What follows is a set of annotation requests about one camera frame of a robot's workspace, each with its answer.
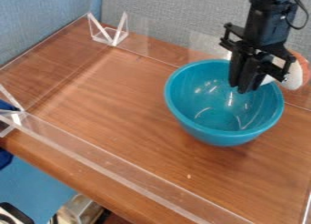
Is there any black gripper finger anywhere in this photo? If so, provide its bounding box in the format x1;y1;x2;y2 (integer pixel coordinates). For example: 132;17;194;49
228;51;246;87
237;56;265;94

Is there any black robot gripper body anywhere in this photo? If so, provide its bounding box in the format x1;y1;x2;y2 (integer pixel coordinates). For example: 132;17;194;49
218;8;297;84

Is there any white toy mushroom brown cap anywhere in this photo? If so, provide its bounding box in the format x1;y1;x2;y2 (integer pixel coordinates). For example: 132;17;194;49
225;49;311;91

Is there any blue plastic bowl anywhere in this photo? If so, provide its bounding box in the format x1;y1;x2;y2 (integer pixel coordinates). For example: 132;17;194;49
164;59;284;147

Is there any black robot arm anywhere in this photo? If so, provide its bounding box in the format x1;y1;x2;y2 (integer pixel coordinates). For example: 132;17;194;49
220;0;309;94

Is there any clear acrylic back barrier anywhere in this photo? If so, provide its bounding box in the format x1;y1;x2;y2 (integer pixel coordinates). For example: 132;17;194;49
117;32;311;111

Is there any clear acrylic barrier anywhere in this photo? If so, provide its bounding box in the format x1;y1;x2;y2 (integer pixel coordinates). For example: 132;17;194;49
117;32;311;111
0;111;252;224

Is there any clear acrylic front barrier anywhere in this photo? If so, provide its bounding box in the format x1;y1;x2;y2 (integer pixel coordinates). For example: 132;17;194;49
0;111;252;224

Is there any blue object at left edge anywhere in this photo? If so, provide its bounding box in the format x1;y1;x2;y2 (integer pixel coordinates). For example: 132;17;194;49
0;99;20;171

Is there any black white object bottom left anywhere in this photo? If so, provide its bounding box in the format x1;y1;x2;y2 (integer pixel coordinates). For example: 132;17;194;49
0;202;33;224

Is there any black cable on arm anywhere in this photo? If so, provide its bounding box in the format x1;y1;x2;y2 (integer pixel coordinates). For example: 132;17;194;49
284;0;311;31

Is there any clear acrylic corner bracket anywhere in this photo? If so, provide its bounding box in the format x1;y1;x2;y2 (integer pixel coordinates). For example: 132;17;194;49
86;13;128;46

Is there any metal table frame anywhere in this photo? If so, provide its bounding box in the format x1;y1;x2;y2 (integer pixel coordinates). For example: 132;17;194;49
46;194;102;224

